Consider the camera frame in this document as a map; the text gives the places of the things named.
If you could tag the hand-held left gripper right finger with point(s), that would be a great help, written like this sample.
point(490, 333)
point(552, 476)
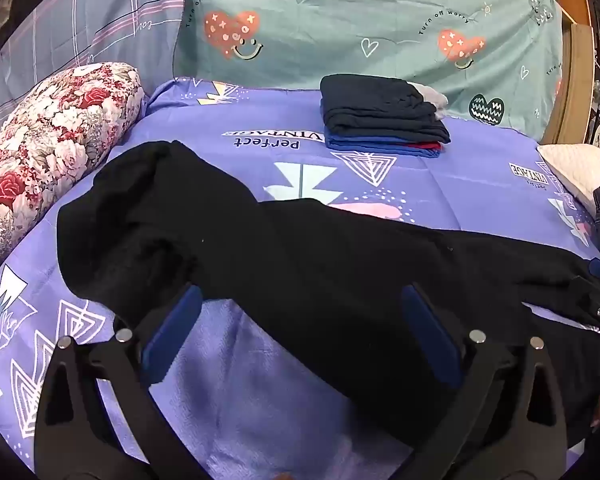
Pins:
point(430, 335)

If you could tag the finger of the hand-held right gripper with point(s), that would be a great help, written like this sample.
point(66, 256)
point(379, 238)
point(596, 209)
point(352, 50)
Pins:
point(597, 300)

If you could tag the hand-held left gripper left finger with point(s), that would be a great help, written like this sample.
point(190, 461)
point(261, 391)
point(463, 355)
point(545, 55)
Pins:
point(172, 330)

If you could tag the black pants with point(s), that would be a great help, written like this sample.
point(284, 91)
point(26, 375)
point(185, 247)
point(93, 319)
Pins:
point(305, 260)

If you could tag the white pillow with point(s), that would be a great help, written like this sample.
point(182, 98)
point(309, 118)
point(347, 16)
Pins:
point(575, 170)

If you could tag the purple printed bedsheet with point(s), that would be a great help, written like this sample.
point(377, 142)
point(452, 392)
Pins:
point(430, 185)

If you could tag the folded red garment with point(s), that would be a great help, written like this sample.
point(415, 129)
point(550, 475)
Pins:
point(425, 147)

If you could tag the folded blue garment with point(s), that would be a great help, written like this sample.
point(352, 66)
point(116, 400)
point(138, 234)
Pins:
point(360, 142)

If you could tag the floral bolster pillow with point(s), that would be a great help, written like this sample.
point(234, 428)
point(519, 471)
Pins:
point(40, 150)

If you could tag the stack of folded clothes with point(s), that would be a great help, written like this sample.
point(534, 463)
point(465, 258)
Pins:
point(375, 105)

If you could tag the folded grey garment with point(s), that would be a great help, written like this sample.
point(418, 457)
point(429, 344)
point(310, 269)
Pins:
point(432, 97)

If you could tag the blue-grey plaid sheet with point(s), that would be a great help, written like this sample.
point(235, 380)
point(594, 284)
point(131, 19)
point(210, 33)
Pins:
point(80, 25)

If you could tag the green heart print sheet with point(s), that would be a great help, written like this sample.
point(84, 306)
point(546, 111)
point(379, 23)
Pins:
point(330, 25)

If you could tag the wooden bed frame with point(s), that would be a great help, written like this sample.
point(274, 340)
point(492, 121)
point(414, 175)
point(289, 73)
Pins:
point(577, 60)

